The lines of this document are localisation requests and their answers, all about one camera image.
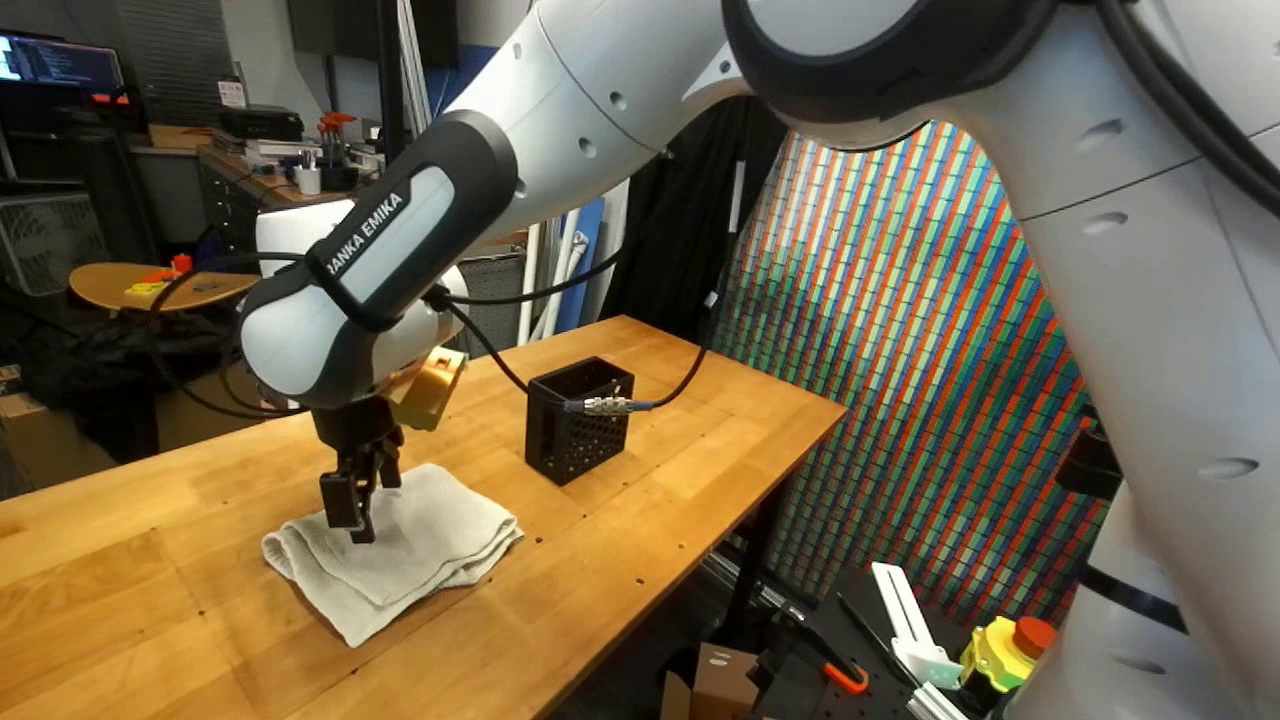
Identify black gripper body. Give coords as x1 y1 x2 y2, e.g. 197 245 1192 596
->
309 392 409 472

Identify light grey towel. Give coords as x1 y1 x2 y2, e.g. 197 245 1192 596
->
257 458 527 652

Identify black perforated basket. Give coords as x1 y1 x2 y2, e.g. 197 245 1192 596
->
521 350 640 489

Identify round wooden stool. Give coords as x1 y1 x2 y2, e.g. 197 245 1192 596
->
65 257 267 320

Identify orange and yellow toys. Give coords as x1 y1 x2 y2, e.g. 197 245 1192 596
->
123 246 203 305

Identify white spray bottle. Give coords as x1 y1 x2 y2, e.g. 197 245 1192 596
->
290 139 326 201

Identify wooden workbench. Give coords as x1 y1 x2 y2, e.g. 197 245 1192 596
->
197 137 404 257

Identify dark item with red top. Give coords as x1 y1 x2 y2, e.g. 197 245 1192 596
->
316 106 358 193

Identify black printer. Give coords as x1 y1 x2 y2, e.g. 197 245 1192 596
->
215 103 309 144

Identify grey mesh chair back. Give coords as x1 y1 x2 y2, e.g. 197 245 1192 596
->
0 193 111 299

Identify black hanging cloth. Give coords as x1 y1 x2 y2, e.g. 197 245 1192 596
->
605 91 793 350

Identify black metal table leg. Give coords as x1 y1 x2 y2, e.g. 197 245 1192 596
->
723 483 783 652

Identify brown cardboard box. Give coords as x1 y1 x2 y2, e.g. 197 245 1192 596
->
659 639 765 720

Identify computer monitor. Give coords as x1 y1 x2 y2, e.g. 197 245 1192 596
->
0 27 130 96

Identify multicolour patterned panel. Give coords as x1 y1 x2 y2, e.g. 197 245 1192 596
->
712 114 1115 632

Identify white aluminium extrusion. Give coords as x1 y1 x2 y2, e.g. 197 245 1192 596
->
867 557 969 686
903 676 970 720

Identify yellow emergency stop button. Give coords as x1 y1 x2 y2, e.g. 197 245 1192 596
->
955 613 1060 696

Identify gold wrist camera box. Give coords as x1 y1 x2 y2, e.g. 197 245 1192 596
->
393 342 472 435

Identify black clamp with orange handle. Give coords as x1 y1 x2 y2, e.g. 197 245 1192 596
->
783 613 876 698

